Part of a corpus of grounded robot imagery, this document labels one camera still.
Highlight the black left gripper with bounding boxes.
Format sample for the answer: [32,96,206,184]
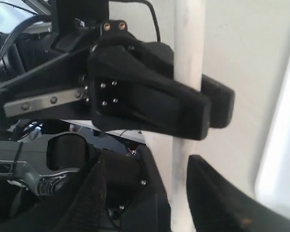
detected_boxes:
[0,0,110,121]

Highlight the wooden drumstick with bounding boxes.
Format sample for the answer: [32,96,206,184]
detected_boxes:
[144,0,206,232]

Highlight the white rectangular plastic tray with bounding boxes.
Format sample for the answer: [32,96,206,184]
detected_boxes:
[255,57,290,218]

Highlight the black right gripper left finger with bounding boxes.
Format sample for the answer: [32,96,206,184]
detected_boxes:
[0,145,172,232]

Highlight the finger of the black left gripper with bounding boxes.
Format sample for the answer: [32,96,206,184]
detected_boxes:
[97,20,235,128]
[87,46,211,141]

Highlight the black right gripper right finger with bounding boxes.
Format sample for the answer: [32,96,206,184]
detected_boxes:
[187,155,290,232]

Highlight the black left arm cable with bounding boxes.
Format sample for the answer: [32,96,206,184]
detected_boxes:
[0,14,51,83]

